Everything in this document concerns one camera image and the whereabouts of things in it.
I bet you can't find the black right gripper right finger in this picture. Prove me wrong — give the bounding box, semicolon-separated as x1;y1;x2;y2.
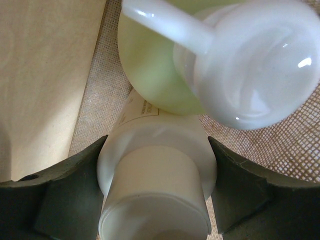
208;136;320;240

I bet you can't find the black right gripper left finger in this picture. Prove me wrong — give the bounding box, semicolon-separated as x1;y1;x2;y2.
0;136;107;240

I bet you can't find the cream bottle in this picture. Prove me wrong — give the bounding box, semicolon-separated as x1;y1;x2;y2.
97;90;217;240

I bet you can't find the green pump bottle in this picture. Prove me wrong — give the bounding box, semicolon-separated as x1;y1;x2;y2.
122;0;320;130

